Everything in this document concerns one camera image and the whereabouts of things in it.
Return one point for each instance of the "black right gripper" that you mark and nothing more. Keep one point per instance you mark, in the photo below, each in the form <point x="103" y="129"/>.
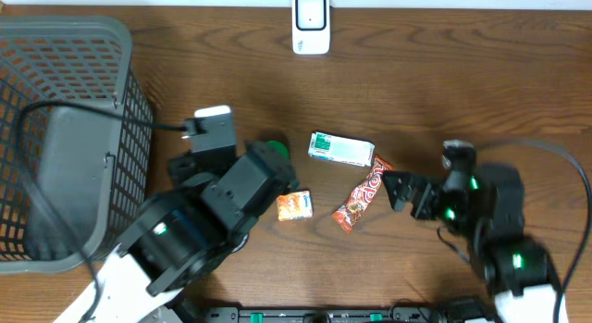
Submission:
<point x="433" y="189"/>

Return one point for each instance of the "red chocolate bar wrapper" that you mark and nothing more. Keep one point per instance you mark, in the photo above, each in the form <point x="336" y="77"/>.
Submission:
<point x="362" y="195"/>

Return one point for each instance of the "white green carton box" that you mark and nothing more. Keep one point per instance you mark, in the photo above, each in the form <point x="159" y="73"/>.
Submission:
<point x="341" y="150"/>

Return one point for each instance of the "small orange snack packet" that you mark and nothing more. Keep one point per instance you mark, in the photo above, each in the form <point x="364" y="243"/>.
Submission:
<point x="294" y="206"/>

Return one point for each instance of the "green lid jar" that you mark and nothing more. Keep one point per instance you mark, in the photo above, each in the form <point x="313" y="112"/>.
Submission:
<point x="279" y="147"/>

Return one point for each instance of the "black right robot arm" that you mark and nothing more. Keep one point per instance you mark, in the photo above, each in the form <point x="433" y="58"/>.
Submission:
<point x="484" y="205"/>

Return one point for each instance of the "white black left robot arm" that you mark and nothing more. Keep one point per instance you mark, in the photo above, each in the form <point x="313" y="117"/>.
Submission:
<point x="183" y="235"/>

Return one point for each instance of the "white barcode scanner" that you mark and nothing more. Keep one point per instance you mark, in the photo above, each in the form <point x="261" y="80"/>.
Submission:
<point x="310" y="27"/>

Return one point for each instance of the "grey plastic basket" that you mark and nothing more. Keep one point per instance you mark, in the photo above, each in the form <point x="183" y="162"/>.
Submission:
<point x="73" y="115"/>

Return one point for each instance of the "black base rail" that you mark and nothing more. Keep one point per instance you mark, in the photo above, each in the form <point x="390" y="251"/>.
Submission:
<point x="401" y="314"/>

